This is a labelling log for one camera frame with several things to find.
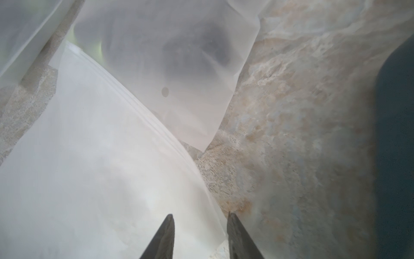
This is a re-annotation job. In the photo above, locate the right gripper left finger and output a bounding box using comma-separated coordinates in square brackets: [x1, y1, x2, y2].
[140, 214, 175, 259]

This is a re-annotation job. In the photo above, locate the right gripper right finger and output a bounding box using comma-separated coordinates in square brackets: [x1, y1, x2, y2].
[226, 212, 264, 259]

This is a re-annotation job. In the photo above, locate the clear zip-top bag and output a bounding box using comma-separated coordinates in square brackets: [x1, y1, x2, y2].
[1, 43, 226, 259]
[69, 1, 267, 151]
[1, 0, 74, 88]

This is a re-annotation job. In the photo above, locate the teal plastic bin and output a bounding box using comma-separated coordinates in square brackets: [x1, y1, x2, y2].
[375, 37, 414, 259]

